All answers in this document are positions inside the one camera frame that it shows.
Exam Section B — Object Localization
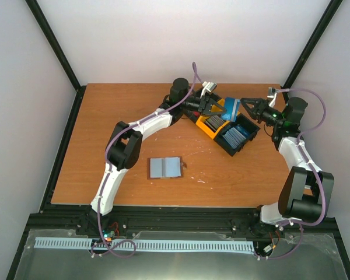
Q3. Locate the left black frame post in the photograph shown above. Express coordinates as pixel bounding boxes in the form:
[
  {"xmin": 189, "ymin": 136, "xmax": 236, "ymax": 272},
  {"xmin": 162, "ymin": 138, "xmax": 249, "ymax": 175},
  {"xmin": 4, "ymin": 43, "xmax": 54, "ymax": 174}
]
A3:
[{"xmin": 25, "ymin": 0, "xmax": 82, "ymax": 91}]

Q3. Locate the right black frame post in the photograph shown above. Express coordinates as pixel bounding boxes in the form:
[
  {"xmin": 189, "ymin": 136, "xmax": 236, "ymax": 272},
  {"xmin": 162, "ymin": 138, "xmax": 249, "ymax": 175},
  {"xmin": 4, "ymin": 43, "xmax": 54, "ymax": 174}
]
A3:
[{"xmin": 281, "ymin": 0, "xmax": 343, "ymax": 88}]

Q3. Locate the black bin left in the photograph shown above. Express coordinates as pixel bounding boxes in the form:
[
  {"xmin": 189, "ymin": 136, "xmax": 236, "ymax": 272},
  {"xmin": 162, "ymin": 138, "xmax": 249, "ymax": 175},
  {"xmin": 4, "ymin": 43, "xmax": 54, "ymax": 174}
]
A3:
[{"xmin": 181, "ymin": 111, "xmax": 200, "ymax": 123}]

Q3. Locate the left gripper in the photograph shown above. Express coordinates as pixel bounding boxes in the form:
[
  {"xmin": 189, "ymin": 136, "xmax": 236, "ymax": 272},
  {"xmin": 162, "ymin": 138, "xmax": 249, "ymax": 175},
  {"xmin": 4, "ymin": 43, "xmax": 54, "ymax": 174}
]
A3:
[{"xmin": 181, "ymin": 96, "xmax": 227, "ymax": 118}]

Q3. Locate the dark grey card stack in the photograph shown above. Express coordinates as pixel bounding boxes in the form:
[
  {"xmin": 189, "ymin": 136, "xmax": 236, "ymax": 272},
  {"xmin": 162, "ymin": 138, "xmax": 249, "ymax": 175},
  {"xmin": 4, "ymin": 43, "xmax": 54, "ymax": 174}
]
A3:
[{"xmin": 205, "ymin": 115, "xmax": 229, "ymax": 132}]

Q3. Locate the small circuit board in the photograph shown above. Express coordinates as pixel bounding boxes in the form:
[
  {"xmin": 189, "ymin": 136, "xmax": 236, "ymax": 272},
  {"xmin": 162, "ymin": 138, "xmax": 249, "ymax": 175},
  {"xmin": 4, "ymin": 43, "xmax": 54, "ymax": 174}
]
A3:
[{"xmin": 100, "ymin": 222, "xmax": 120, "ymax": 242}]

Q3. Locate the black frame post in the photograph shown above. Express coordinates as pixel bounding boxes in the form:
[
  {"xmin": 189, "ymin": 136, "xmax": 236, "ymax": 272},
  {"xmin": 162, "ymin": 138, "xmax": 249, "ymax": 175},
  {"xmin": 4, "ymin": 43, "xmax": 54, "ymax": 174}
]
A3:
[
  {"xmin": 25, "ymin": 0, "xmax": 82, "ymax": 91},
  {"xmin": 281, "ymin": 0, "xmax": 343, "ymax": 88}
]

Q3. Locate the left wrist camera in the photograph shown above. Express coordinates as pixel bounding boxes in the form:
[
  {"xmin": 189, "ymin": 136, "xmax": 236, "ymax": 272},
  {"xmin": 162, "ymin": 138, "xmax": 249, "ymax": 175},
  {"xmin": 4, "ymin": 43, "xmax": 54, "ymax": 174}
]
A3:
[{"xmin": 201, "ymin": 81, "xmax": 217, "ymax": 96}]

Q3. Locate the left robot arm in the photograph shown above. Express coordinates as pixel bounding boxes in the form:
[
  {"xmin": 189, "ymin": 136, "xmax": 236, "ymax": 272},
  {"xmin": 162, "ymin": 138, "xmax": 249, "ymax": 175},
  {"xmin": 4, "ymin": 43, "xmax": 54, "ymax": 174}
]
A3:
[{"xmin": 89, "ymin": 78, "xmax": 226, "ymax": 235}]

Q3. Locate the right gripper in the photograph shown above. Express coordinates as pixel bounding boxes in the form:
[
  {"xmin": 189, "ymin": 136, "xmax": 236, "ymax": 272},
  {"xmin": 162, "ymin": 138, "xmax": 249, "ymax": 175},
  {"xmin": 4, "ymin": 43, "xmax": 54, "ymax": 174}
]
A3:
[{"xmin": 240, "ymin": 98, "xmax": 284, "ymax": 127}]

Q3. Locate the yellow bin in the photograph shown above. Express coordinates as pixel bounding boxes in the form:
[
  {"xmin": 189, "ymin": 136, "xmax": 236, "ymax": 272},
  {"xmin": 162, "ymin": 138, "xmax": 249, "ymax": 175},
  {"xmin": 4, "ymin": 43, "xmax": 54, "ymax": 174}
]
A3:
[{"xmin": 195, "ymin": 97, "xmax": 240, "ymax": 139}]

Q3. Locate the blue credit card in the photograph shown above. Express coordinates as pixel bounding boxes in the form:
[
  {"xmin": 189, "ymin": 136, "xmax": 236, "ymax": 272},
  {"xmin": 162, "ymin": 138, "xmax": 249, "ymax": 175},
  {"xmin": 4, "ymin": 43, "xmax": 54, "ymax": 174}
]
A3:
[{"xmin": 220, "ymin": 97, "xmax": 240, "ymax": 122}]

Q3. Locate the black bin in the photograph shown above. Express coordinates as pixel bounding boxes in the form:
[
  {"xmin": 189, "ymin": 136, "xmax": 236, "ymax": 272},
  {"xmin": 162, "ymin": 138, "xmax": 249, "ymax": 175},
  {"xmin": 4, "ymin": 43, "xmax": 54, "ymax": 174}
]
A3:
[
  {"xmin": 181, "ymin": 111, "xmax": 200, "ymax": 123},
  {"xmin": 213, "ymin": 114, "xmax": 260, "ymax": 156}
]

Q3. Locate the right base connector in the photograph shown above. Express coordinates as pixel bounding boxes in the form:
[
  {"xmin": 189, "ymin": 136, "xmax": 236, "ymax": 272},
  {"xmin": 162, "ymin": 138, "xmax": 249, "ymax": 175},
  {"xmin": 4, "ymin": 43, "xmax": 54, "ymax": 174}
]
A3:
[{"xmin": 262, "ymin": 244, "xmax": 276, "ymax": 256}]

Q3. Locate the light blue cable duct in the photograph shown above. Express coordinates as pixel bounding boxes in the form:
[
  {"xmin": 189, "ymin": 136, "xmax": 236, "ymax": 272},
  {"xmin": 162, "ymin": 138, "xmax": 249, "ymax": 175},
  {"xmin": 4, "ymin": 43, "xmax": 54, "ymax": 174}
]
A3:
[{"xmin": 34, "ymin": 237, "xmax": 254, "ymax": 254}]

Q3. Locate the blue card stack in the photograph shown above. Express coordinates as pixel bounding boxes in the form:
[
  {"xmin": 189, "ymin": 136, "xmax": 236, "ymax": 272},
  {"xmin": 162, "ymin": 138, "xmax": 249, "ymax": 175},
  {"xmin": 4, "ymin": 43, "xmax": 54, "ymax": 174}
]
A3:
[{"xmin": 222, "ymin": 124, "xmax": 250, "ymax": 149}]

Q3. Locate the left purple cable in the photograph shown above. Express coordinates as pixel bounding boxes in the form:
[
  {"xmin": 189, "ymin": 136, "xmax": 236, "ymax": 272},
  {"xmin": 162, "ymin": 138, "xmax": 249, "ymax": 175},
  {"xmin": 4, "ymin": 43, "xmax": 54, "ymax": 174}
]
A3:
[{"xmin": 90, "ymin": 61, "xmax": 205, "ymax": 258}]

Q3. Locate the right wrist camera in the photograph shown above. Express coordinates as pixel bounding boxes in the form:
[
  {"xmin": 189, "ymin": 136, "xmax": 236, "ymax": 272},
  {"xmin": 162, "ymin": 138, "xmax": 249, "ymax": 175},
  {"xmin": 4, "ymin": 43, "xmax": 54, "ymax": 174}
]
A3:
[{"xmin": 267, "ymin": 87, "xmax": 281, "ymax": 108}]

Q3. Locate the black bin right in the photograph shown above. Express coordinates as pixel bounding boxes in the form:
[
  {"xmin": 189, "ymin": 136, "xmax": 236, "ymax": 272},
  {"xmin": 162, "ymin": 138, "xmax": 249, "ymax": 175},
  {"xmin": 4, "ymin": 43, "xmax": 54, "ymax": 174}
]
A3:
[{"xmin": 213, "ymin": 114, "xmax": 260, "ymax": 156}]

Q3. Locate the brown leather card holder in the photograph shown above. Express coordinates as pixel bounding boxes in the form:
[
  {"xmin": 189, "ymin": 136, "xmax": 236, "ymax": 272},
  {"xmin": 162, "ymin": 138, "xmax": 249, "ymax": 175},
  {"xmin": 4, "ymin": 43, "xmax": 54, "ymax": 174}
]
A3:
[{"xmin": 148, "ymin": 157, "xmax": 187, "ymax": 179}]

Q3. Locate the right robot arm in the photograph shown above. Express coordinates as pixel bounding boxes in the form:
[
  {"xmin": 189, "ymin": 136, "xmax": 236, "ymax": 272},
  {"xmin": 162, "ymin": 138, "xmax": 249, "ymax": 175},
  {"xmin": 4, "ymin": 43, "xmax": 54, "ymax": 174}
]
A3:
[{"xmin": 241, "ymin": 97, "xmax": 334, "ymax": 228}]

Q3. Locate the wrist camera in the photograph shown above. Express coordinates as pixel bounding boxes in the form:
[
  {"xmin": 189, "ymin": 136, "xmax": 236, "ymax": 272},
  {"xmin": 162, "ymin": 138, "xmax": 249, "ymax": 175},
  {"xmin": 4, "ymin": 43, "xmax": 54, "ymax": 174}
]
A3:
[
  {"xmin": 201, "ymin": 81, "xmax": 217, "ymax": 96},
  {"xmin": 267, "ymin": 87, "xmax": 281, "ymax": 108}
]

